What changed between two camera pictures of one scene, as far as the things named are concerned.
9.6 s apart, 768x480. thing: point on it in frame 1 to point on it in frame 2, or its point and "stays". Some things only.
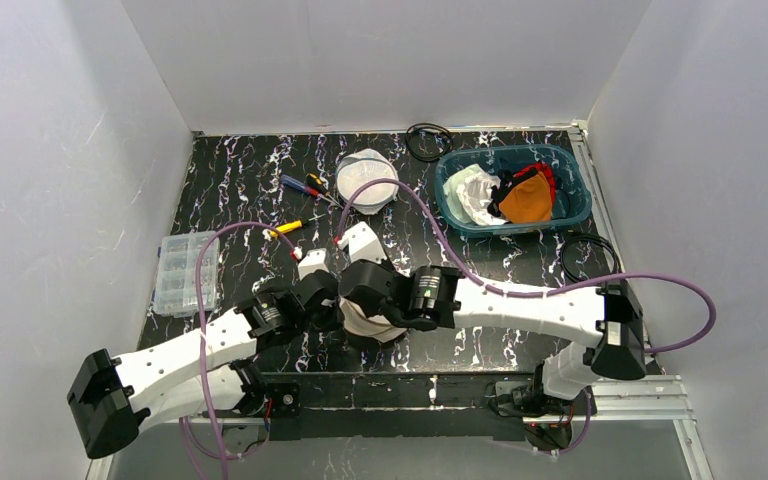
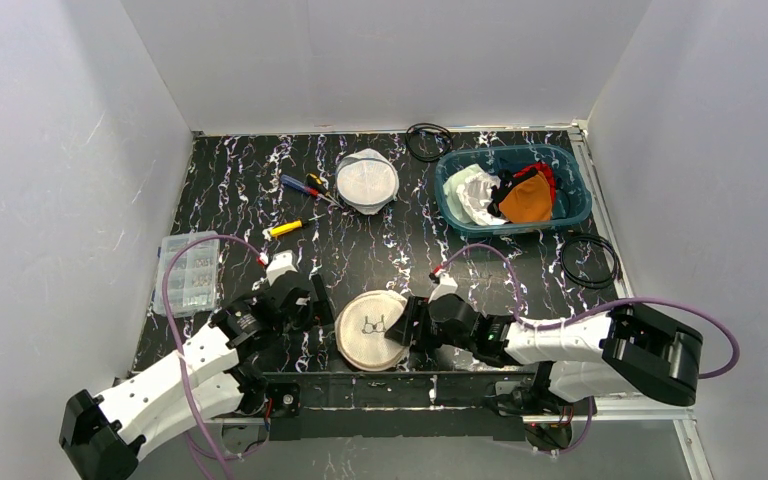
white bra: [468, 194] stays
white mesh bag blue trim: [359, 167] stays
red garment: [547, 172] stays
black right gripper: [363, 291] to [414, 318]
